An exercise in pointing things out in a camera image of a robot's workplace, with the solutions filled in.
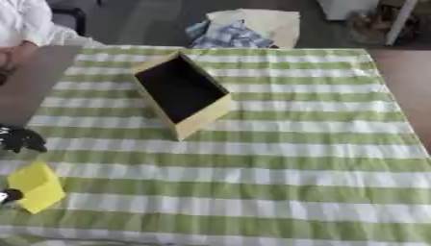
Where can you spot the black chair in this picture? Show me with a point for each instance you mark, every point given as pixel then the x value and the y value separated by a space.
pixel 73 17

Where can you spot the white pole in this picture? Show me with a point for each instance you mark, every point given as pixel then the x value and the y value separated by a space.
pixel 401 20

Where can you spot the person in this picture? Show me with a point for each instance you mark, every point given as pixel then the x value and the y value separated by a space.
pixel 25 22

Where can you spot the white cabinet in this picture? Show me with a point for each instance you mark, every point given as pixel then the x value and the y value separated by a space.
pixel 347 9

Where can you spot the pile of cloths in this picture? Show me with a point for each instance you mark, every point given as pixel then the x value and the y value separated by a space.
pixel 241 30

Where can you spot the tan cardboard box black inside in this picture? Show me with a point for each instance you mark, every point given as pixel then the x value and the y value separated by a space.
pixel 182 93

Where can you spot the clear plastic bag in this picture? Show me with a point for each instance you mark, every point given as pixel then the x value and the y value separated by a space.
pixel 379 27

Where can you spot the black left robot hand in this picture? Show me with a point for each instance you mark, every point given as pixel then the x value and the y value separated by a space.
pixel 19 139

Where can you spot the person's hand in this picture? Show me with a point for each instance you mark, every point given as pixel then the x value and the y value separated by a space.
pixel 14 57

